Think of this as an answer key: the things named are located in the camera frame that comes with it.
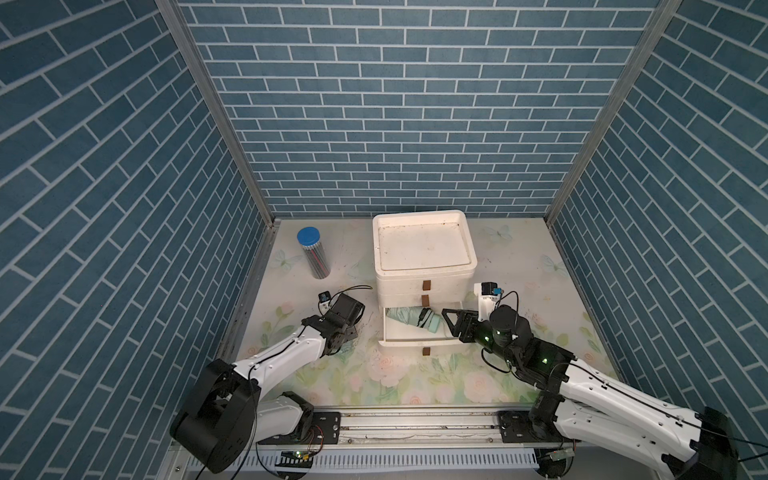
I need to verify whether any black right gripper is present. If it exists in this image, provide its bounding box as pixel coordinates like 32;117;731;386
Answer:
440;307;517;368

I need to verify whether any mint green umbrella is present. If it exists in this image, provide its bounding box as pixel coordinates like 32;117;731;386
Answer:
385;307;442;333

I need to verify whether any white bottom drawer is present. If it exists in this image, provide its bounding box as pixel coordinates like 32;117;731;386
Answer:
379;308;465;354

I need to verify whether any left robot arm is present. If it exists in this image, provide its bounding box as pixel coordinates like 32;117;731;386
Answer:
170;292;365;474

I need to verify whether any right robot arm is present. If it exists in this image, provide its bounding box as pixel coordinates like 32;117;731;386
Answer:
442;305;739;479

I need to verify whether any white plastic drawer cabinet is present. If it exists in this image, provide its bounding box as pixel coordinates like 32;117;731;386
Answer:
371;209;479;349

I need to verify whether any floral table mat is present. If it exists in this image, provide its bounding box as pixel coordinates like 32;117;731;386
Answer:
236;282;617;406

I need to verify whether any blue-lid clear straw canister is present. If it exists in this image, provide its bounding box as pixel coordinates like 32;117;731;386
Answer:
297;227;331;279

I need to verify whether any green circuit board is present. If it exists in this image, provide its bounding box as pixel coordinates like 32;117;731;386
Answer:
275;450;314;469

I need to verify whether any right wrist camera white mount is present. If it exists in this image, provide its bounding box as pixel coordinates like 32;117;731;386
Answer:
474;282;503;322

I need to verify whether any metal linear rail base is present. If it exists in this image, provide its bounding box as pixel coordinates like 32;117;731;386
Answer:
161;407;679;475

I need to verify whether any metal corner frame post left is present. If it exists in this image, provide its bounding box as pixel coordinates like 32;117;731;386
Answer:
156;0;274;229

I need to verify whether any metal corner frame post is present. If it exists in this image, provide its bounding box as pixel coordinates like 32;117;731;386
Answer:
156;0;274;229
545;0;682;231

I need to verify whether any metal corner frame post right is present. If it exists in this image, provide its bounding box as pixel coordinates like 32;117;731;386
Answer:
545;0;682;231

